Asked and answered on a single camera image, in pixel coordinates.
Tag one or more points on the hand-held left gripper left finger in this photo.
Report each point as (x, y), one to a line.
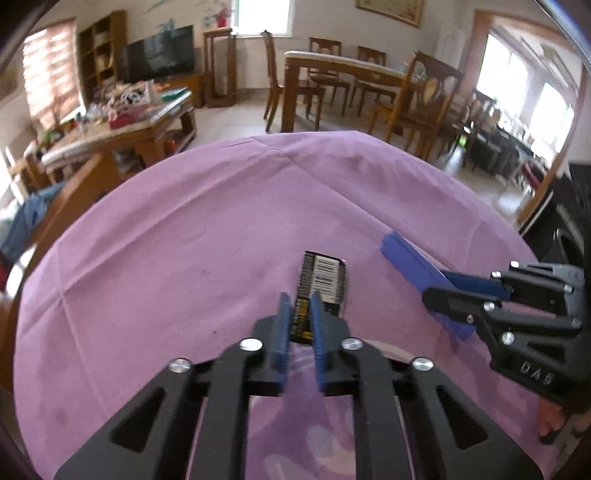
(281, 332)

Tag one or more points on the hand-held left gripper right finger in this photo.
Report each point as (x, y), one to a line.
(321, 341)

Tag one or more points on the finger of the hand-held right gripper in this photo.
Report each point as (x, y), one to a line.
(406, 258)
(455, 302)

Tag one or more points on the black packet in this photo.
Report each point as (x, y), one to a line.
(323, 277)

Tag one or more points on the person's right hand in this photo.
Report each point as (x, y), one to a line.
(550, 417)

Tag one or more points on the purple tablecloth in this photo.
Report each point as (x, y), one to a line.
(184, 254)

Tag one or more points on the wooden dining chair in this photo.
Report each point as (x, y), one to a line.
(272, 83)
(429, 106)
(475, 120)
(371, 55)
(325, 48)

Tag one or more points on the wooden dining table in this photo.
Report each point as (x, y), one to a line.
(341, 67)

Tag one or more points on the balcony window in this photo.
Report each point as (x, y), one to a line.
(526, 87)

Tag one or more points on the white standing air conditioner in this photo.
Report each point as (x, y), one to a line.
(453, 46)

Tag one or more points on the wooden coffee table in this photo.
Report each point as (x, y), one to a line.
(138, 134)

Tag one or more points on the wooden sofa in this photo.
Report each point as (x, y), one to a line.
(78, 189)

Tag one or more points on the large framed picture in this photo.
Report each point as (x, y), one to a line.
(390, 9)

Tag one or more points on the tall wooden stand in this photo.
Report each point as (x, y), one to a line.
(220, 69)

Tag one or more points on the blue cloth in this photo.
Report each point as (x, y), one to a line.
(32, 217)

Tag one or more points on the white framed window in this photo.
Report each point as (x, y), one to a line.
(263, 18)

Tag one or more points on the white lace basket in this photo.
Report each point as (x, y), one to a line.
(131, 96)

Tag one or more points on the red flower bouquet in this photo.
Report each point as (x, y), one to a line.
(222, 17)

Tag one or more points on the flat screen television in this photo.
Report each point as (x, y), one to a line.
(157, 53)

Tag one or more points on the wooden bookshelf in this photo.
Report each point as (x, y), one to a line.
(101, 46)

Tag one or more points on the window with striped blinds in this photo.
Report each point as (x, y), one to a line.
(51, 74)

